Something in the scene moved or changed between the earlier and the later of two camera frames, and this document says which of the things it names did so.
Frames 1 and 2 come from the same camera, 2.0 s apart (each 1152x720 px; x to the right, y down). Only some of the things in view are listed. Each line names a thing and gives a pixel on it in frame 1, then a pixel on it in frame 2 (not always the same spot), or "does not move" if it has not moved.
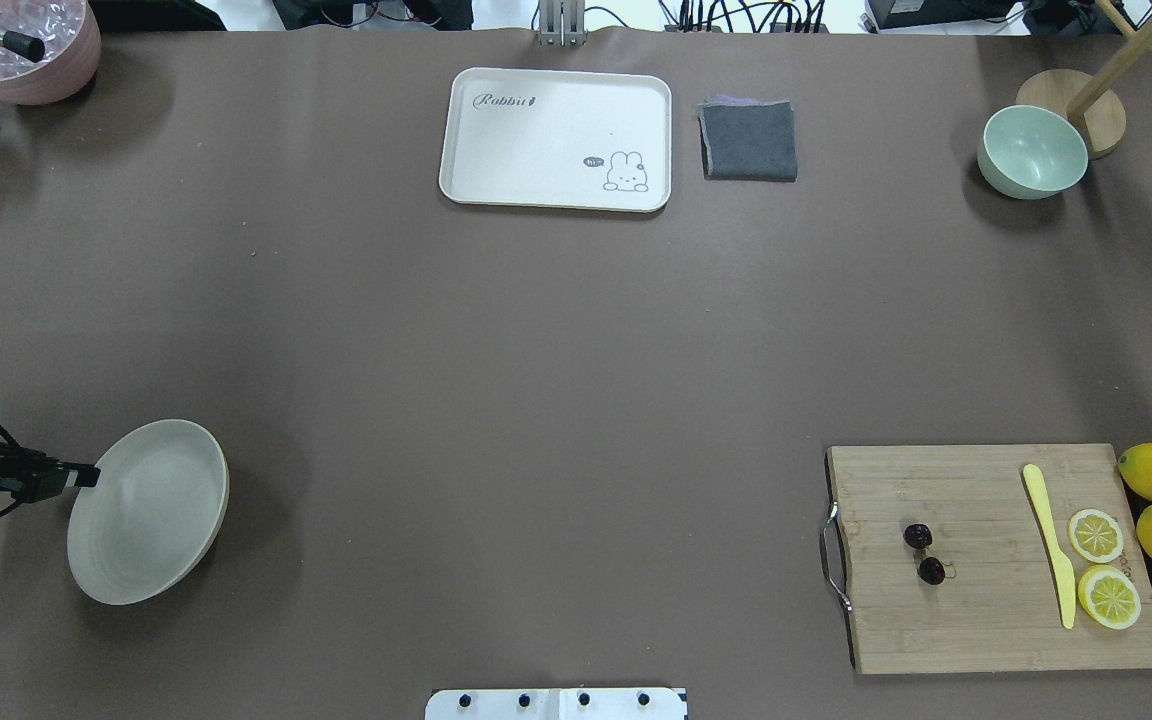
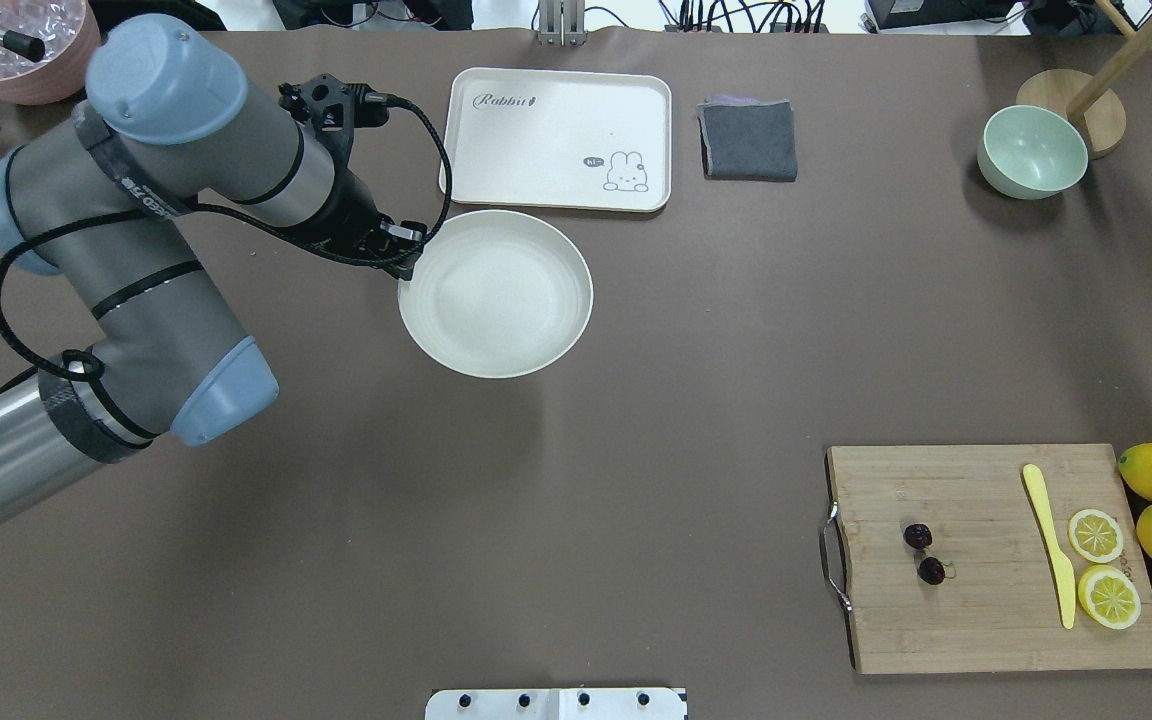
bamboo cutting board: [935, 553] does not move
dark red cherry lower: [931, 570] does not move
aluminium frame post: [562, 23] does not move
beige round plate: [152, 514] → [497, 294]
